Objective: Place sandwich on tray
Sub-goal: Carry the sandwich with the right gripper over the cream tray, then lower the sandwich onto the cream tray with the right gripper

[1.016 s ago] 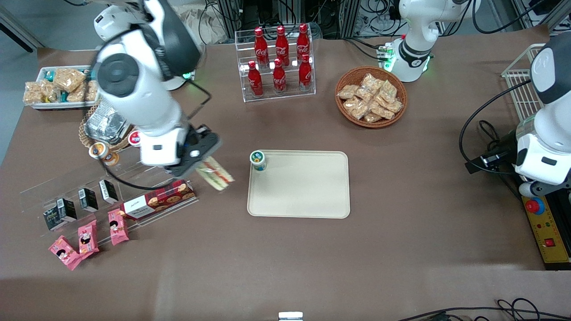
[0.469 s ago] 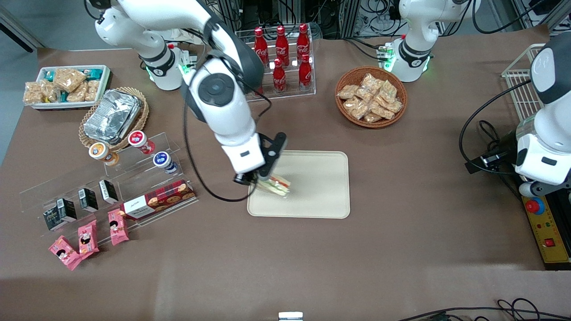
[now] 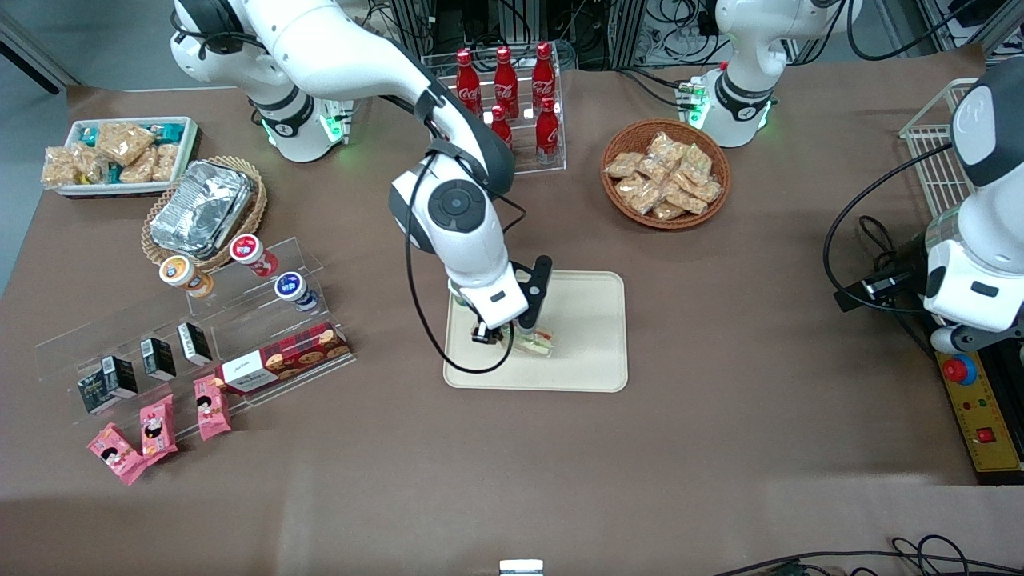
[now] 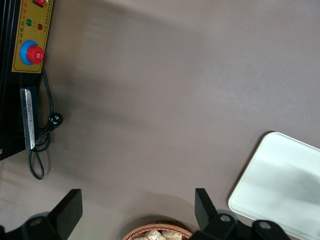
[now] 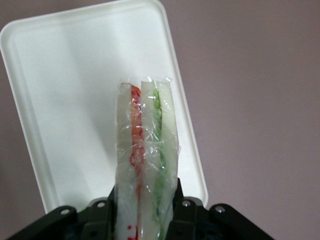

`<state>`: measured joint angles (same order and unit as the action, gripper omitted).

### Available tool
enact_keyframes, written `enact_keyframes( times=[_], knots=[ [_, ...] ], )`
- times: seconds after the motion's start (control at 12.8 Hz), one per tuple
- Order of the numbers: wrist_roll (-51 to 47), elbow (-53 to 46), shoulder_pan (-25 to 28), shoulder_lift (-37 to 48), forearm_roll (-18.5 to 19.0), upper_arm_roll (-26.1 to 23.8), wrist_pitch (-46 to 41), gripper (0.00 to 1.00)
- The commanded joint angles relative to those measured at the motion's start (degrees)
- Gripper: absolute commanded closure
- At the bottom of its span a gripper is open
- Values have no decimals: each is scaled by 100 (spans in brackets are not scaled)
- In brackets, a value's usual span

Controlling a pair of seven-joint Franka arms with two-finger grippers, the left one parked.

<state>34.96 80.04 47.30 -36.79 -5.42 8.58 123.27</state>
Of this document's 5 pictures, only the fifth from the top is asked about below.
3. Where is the cream plastic serving tray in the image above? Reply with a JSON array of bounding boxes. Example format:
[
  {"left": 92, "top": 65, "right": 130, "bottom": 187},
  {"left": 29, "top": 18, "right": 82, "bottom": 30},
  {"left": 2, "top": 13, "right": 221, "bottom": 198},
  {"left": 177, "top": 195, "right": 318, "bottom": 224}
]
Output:
[{"left": 0, "top": 0, "right": 210, "bottom": 216}]

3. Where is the plastic triangle sandwich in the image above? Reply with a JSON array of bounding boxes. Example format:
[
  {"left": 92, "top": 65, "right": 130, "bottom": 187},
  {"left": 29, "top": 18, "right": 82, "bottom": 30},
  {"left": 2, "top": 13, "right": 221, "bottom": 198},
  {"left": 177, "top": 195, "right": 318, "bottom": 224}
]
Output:
[{"left": 114, "top": 76, "right": 182, "bottom": 240}]

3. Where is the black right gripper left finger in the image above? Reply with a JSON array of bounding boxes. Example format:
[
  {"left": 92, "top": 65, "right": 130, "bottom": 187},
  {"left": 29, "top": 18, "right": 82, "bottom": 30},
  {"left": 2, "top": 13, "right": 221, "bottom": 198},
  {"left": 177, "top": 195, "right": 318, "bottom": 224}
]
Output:
[{"left": 11, "top": 184, "right": 118, "bottom": 240}]

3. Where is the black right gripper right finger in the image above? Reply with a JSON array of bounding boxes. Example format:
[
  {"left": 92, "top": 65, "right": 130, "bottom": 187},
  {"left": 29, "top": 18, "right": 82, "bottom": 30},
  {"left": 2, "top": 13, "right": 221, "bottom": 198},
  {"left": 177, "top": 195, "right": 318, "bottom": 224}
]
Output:
[{"left": 167, "top": 177, "right": 276, "bottom": 240}]

